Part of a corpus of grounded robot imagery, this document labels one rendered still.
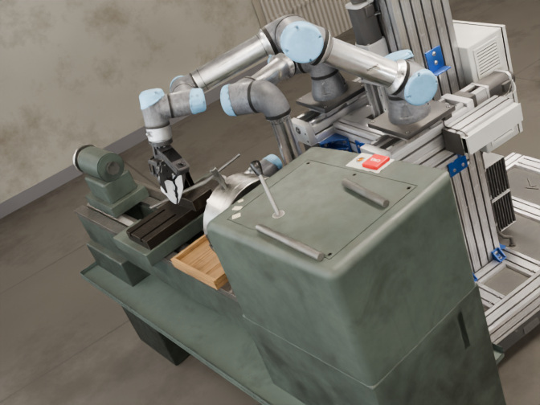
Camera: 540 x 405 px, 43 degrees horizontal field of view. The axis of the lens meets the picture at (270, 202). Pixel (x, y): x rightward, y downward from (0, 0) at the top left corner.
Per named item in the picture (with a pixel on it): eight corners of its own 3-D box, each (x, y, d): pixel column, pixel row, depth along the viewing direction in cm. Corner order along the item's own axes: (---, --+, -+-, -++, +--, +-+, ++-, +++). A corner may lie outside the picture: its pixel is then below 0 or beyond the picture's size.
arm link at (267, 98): (287, 71, 244) (325, 188, 266) (260, 75, 250) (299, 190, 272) (273, 84, 236) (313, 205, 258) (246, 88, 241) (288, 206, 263)
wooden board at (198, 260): (288, 233, 262) (285, 225, 260) (217, 290, 246) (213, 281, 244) (243, 216, 285) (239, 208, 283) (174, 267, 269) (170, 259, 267)
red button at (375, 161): (390, 161, 203) (389, 156, 202) (378, 173, 201) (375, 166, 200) (376, 158, 208) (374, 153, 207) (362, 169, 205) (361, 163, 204)
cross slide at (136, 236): (231, 192, 292) (227, 183, 290) (150, 251, 274) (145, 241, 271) (208, 184, 306) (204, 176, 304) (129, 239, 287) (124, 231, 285)
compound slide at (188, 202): (214, 198, 283) (210, 188, 280) (196, 211, 278) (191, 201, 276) (188, 189, 298) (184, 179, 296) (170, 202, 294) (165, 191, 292)
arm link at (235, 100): (315, 67, 288) (255, 118, 246) (284, 72, 295) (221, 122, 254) (308, 39, 283) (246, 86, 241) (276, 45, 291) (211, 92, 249)
